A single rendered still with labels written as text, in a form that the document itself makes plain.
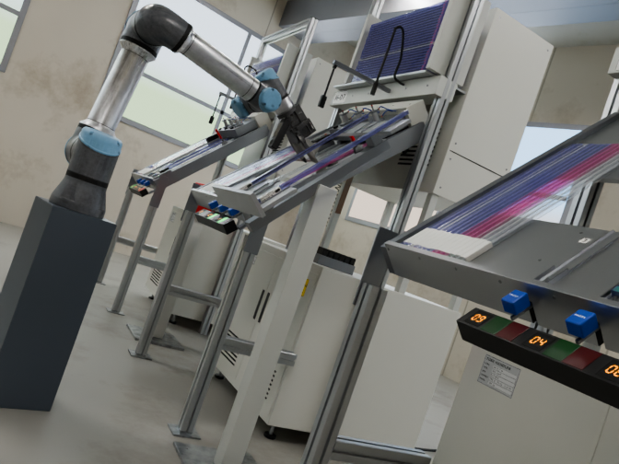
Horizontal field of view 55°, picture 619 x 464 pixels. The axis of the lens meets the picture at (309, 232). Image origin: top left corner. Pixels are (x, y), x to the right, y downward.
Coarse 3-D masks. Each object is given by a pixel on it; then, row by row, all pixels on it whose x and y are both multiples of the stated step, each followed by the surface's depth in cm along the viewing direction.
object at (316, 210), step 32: (320, 192) 163; (320, 224) 165; (288, 256) 166; (288, 288) 163; (288, 320) 164; (256, 352) 164; (256, 384) 163; (256, 416) 164; (192, 448) 170; (224, 448) 163
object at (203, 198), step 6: (198, 192) 235; (204, 192) 227; (210, 192) 223; (198, 198) 240; (204, 198) 230; (210, 198) 222; (216, 198) 214; (198, 204) 246; (204, 204) 235; (216, 210) 222; (240, 216) 197; (246, 216) 192
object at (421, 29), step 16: (448, 0) 211; (400, 16) 236; (416, 16) 225; (432, 16) 216; (384, 32) 243; (400, 32) 232; (416, 32) 221; (432, 32) 212; (368, 48) 251; (384, 48) 239; (400, 48) 228; (416, 48) 218; (432, 48) 210; (368, 64) 246; (384, 64) 235; (400, 64) 224; (416, 64) 214; (352, 80) 255
